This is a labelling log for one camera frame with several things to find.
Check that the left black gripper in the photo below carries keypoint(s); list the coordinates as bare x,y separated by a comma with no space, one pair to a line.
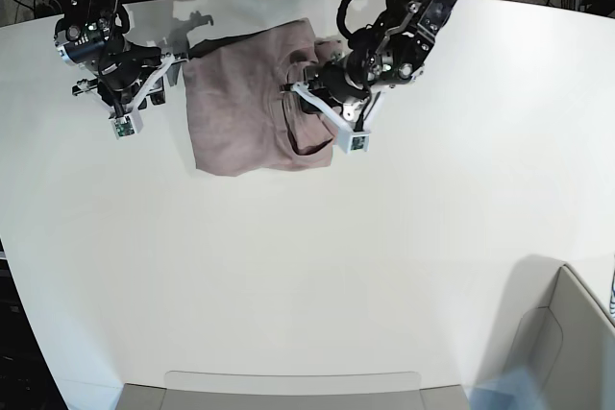
340,83

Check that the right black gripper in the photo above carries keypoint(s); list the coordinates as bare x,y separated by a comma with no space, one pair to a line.
120,65

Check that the mauve pink T-shirt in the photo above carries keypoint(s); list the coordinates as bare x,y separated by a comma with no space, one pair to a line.
238,116

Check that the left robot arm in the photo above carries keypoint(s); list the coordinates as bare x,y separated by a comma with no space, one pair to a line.
387,52

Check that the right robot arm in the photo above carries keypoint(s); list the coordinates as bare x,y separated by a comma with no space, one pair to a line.
92,34

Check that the grey bin right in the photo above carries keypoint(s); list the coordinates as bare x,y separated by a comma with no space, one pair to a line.
570,342

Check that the blue blurred object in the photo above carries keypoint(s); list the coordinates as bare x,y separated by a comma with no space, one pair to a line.
516,389

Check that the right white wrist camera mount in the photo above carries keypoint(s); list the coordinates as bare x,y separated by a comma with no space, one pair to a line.
126,119

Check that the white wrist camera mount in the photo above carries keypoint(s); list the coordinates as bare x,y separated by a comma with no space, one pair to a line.
126,119
353,120

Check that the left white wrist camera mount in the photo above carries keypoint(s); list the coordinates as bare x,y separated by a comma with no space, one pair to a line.
353,120

